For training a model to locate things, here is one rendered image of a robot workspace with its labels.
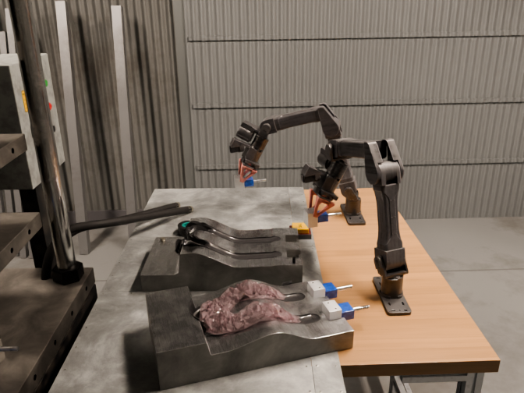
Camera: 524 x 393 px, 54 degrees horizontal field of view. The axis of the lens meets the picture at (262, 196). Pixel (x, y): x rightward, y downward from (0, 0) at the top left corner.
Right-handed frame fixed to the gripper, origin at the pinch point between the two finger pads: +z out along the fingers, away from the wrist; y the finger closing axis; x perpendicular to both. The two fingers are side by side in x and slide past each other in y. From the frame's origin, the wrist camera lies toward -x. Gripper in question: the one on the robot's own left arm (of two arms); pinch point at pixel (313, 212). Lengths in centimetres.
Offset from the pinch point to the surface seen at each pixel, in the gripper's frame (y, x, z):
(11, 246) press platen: 17, -85, 37
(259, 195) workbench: -56, 1, 16
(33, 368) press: 39, -69, 57
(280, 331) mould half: 54, -20, 18
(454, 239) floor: -132, 177, 11
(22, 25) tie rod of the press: -1, -104, -17
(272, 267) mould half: 21.6, -14.4, 16.0
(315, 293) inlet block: 37.0, -6.3, 12.8
